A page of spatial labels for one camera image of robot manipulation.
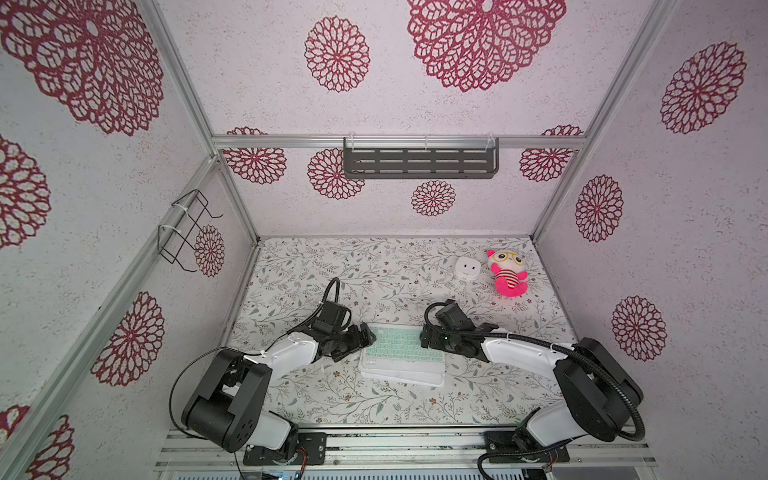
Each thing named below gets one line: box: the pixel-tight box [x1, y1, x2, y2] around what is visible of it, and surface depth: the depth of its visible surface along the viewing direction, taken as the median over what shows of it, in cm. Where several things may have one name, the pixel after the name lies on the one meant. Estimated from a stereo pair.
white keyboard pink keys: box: [359, 370, 445, 387], surface depth 87 cm
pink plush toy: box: [487, 250, 528, 298], surface depth 105 cm
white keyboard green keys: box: [360, 322, 446, 374], surface depth 89 cm
